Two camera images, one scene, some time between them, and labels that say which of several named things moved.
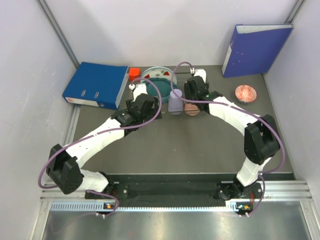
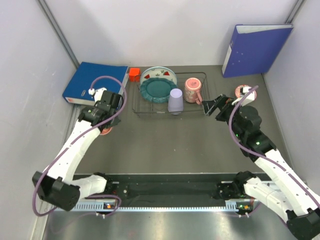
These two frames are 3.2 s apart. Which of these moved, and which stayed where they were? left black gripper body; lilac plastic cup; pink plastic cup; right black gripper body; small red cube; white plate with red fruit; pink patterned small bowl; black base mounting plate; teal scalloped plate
Moved: left black gripper body; right black gripper body; pink plastic cup
Stayed: white plate with red fruit; black base mounting plate; small red cube; pink patterned small bowl; lilac plastic cup; teal scalloped plate
